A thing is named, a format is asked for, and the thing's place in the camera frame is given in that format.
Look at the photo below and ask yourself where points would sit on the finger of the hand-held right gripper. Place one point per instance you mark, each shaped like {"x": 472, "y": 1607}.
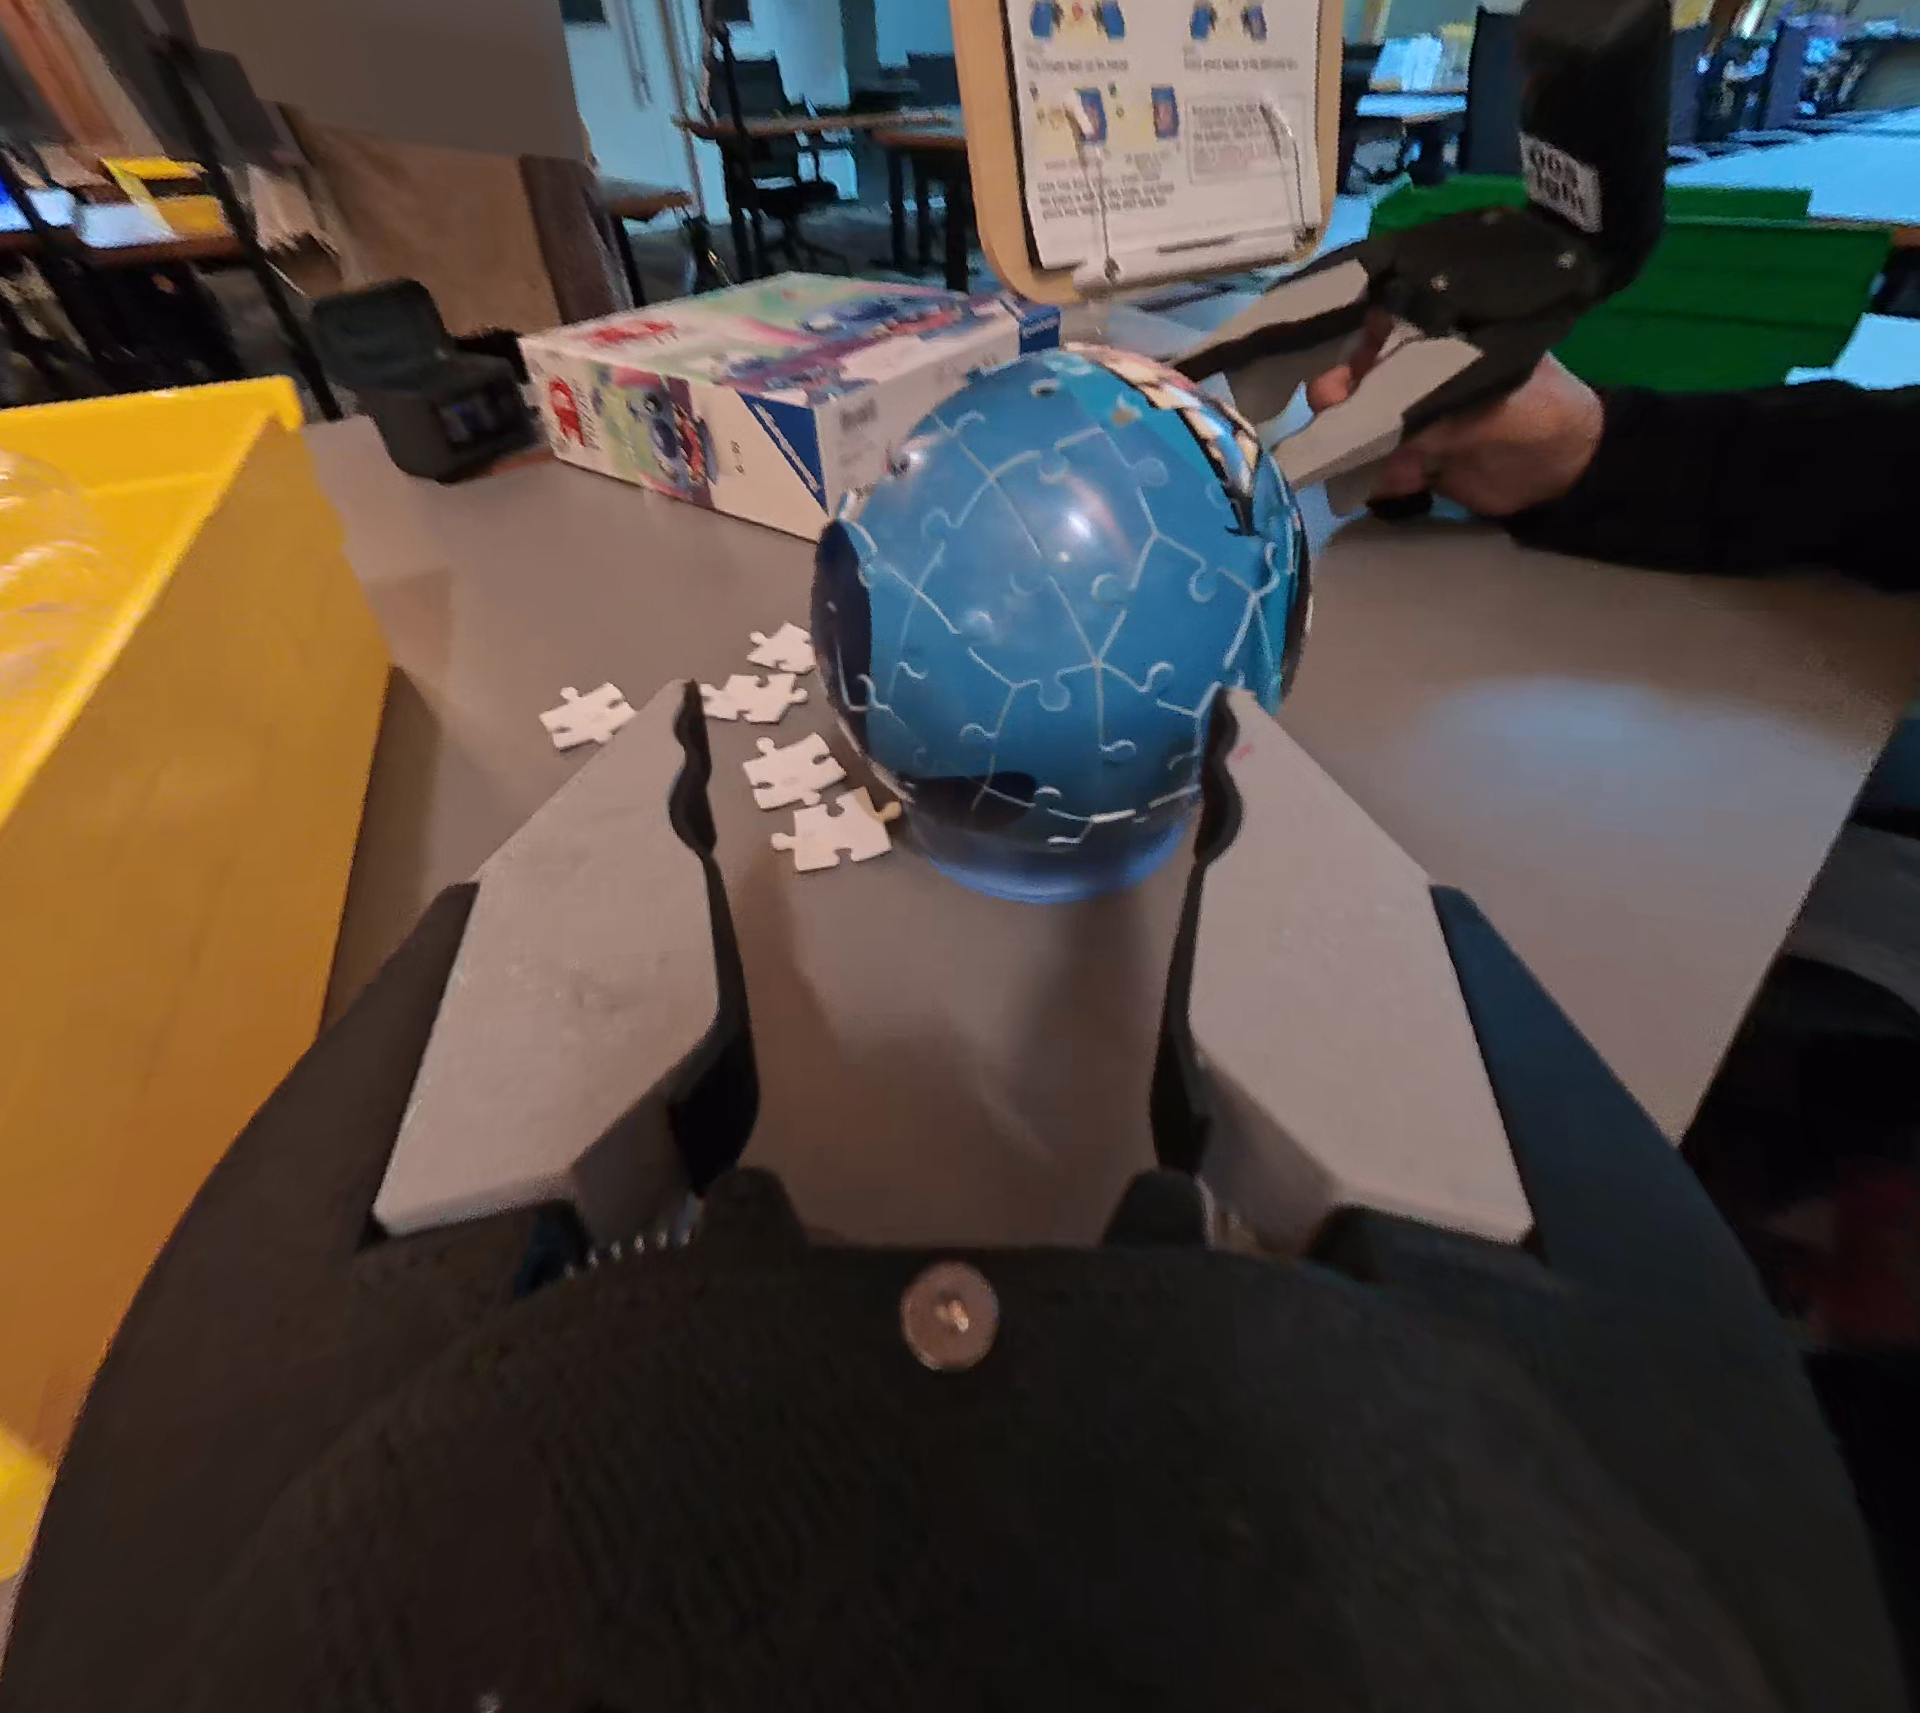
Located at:
{"x": 1275, "y": 333}
{"x": 1395, "y": 393}

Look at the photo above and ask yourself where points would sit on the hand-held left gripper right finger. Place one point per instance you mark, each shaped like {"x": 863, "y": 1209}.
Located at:
{"x": 1351, "y": 1024}

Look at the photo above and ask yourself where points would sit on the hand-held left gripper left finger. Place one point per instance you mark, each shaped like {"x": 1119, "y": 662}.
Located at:
{"x": 555, "y": 1024}

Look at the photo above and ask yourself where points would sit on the blue puzzle ball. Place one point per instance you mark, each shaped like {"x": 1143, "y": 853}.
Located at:
{"x": 1051, "y": 574}

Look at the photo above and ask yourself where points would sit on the blue ball stand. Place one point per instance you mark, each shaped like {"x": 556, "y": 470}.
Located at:
{"x": 1051, "y": 866}

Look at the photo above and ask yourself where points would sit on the person's right forearm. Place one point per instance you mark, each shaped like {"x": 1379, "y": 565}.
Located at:
{"x": 1725, "y": 483}

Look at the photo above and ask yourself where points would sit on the cartoon printed puzzle box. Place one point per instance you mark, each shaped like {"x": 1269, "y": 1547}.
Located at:
{"x": 750, "y": 393}

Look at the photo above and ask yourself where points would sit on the person's right hand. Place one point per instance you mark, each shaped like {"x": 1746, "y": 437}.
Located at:
{"x": 1515, "y": 440}

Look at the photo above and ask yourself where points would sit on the wooden top desk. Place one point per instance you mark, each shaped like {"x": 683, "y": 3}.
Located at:
{"x": 1831, "y": 170}
{"x": 811, "y": 122}

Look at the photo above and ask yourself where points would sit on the green plastic bin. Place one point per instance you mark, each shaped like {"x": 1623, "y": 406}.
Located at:
{"x": 1725, "y": 304}

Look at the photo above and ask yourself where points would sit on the yellow plastic bin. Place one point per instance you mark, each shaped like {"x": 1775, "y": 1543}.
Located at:
{"x": 180, "y": 844}

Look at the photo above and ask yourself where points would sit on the instruction sheet on stand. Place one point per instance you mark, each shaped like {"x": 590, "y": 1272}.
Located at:
{"x": 960, "y": 19}

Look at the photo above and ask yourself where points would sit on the black office chair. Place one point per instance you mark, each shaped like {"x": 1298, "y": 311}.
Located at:
{"x": 772, "y": 170}

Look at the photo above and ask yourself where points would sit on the wooden top table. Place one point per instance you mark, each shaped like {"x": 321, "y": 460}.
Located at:
{"x": 644, "y": 195}

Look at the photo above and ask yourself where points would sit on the black device with display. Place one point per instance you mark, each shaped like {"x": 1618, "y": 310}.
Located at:
{"x": 404, "y": 379}

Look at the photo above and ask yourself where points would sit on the clear plastic bag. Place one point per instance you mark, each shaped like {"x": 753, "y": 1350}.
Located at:
{"x": 44, "y": 574}

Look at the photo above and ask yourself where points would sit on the beige patterned cloth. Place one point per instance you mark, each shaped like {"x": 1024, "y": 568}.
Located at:
{"x": 435, "y": 229}

